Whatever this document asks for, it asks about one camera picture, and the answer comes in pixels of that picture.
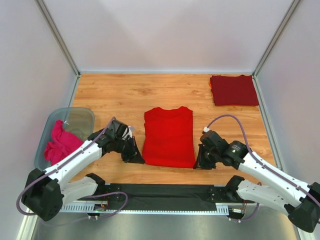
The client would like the bright red t shirt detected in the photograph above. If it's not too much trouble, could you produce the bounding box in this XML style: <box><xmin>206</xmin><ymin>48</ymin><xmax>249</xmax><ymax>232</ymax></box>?
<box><xmin>142</xmin><ymin>106</ymin><xmax>196</xmax><ymax>169</ymax></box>

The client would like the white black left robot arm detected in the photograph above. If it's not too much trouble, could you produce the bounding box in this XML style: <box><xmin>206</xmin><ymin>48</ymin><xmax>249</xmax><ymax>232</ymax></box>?
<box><xmin>16</xmin><ymin>117</ymin><xmax>145</xmax><ymax>222</ymax></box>

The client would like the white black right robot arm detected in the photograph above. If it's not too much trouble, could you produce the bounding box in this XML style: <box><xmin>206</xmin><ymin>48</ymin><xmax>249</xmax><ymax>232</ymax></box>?
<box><xmin>194</xmin><ymin>130</ymin><xmax>320</xmax><ymax>233</ymax></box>

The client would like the grey plastic bin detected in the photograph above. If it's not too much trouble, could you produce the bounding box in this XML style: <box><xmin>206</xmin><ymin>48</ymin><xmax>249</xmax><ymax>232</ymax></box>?
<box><xmin>34</xmin><ymin>107</ymin><xmax>95</xmax><ymax>171</ymax></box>

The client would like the pink t shirt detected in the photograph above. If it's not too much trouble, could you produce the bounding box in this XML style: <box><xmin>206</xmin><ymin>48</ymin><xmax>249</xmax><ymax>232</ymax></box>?
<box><xmin>44</xmin><ymin>119</ymin><xmax>84</xmax><ymax>165</ymax></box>

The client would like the folded dark red t shirt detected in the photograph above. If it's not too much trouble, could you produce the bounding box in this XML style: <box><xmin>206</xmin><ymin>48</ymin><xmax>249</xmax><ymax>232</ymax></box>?
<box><xmin>210</xmin><ymin>75</ymin><xmax>259</xmax><ymax>106</ymax></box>

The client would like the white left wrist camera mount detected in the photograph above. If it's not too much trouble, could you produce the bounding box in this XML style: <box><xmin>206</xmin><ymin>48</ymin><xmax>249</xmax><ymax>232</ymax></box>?
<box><xmin>122</xmin><ymin>125</ymin><xmax>135</xmax><ymax>140</ymax></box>

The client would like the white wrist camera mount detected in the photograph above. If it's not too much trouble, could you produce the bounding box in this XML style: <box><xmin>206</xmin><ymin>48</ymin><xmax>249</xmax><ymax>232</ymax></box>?
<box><xmin>122</xmin><ymin>125</ymin><xmax>135</xmax><ymax>140</ymax></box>
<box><xmin>202</xmin><ymin>126</ymin><xmax>210</xmax><ymax>134</ymax></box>

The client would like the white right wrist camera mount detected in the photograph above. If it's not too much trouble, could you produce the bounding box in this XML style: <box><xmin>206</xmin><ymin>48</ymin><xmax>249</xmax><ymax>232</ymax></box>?
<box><xmin>202</xmin><ymin>126</ymin><xmax>210</xmax><ymax>134</ymax></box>

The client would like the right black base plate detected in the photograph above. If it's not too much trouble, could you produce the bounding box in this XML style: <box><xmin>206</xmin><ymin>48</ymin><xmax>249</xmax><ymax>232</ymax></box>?
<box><xmin>207</xmin><ymin>185</ymin><xmax>253</xmax><ymax>204</ymax></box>

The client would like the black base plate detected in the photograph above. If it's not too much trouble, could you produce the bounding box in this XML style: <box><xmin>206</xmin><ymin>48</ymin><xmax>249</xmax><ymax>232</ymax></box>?
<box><xmin>207</xmin><ymin>185</ymin><xmax>253</xmax><ymax>204</ymax></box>
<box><xmin>82</xmin><ymin>183</ymin><xmax>123</xmax><ymax>202</ymax></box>

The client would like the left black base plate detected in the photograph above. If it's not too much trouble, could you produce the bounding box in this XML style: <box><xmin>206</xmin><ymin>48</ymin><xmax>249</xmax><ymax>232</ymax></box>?
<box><xmin>82</xmin><ymin>183</ymin><xmax>123</xmax><ymax>202</ymax></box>

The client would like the slotted cable duct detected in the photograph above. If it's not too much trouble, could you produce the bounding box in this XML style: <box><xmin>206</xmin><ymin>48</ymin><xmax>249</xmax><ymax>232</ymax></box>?
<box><xmin>60</xmin><ymin>201</ymin><xmax>229</xmax><ymax>216</ymax></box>

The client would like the left aluminium frame post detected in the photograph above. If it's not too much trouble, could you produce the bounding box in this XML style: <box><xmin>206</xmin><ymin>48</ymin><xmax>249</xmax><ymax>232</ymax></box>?
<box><xmin>35</xmin><ymin>0</ymin><xmax>81</xmax><ymax>78</ymax></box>

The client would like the aluminium frame post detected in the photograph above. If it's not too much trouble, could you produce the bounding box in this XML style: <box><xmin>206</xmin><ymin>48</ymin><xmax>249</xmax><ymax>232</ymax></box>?
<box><xmin>252</xmin><ymin>0</ymin><xmax>302</xmax><ymax>78</ymax></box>
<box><xmin>35</xmin><ymin>0</ymin><xmax>81</xmax><ymax>78</ymax></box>

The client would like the right aluminium frame post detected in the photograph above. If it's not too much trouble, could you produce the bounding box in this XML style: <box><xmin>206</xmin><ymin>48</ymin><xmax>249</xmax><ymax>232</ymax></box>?
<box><xmin>252</xmin><ymin>0</ymin><xmax>302</xmax><ymax>78</ymax></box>

